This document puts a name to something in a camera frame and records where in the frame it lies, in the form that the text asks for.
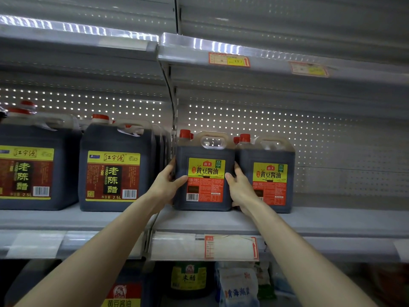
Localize person's left hand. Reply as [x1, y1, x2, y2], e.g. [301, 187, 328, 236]
[148, 159, 189, 211]

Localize person's right hand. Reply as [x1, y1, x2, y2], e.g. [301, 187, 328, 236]
[225, 163, 263, 211]

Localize vinegar jug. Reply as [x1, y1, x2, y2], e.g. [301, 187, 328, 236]
[78, 113, 158, 212]
[0, 107, 83, 211]

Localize white metal store shelving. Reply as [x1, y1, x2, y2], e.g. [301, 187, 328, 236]
[0, 0, 409, 307]

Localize square soy sauce jug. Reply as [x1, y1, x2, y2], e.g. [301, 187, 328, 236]
[99, 262, 152, 307]

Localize person's right forearm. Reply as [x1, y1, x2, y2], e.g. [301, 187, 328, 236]
[246, 200, 378, 307]

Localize person's left forearm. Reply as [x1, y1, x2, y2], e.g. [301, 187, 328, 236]
[16, 200, 164, 307]

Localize dark jug yellow green label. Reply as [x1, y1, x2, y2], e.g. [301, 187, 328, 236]
[169, 262, 212, 298]

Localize blue white packages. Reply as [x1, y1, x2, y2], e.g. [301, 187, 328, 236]
[216, 262, 277, 307]

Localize small pink yellow price tag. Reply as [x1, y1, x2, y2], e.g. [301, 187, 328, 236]
[208, 52, 251, 67]
[291, 62, 331, 78]

